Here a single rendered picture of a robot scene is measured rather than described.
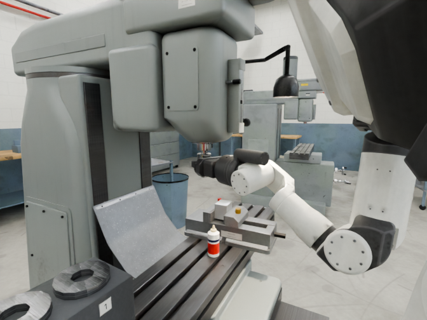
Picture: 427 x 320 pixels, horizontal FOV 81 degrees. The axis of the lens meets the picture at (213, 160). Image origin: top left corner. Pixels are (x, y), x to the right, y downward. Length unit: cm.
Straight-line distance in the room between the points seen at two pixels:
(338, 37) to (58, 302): 51
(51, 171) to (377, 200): 100
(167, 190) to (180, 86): 235
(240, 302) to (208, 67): 72
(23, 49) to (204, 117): 88
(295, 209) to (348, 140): 667
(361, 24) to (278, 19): 763
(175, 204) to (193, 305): 241
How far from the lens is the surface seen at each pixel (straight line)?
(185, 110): 73
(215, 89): 71
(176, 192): 303
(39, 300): 51
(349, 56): 25
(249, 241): 96
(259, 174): 62
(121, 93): 86
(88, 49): 101
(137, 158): 111
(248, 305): 91
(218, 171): 69
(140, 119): 81
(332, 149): 724
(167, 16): 78
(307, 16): 33
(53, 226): 114
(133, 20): 85
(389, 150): 53
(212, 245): 88
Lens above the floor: 139
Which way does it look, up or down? 10 degrees down
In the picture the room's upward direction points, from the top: straight up
